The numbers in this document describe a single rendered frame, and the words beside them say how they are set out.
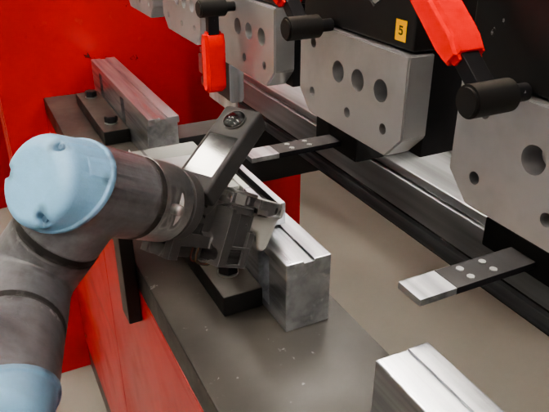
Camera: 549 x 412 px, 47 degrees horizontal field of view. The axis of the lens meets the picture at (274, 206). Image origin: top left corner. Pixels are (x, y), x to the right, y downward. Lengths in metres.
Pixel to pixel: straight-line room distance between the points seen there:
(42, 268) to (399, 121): 0.29
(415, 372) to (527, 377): 1.57
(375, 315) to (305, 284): 1.54
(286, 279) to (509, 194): 0.39
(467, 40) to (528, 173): 0.08
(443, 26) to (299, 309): 0.47
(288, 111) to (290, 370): 0.63
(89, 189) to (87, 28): 1.23
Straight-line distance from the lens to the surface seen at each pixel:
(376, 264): 2.55
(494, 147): 0.38
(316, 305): 0.77
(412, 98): 0.44
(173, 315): 0.80
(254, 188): 0.84
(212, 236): 0.64
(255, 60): 0.65
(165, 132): 1.21
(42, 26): 1.67
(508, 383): 2.11
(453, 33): 0.35
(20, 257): 0.53
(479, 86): 0.33
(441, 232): 0.89
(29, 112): 1.71
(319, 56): 0.53
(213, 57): 0.68
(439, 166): 0.95
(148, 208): 0.53
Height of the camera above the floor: 1.35
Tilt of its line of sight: 27 degrees down
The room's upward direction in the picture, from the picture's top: straight up
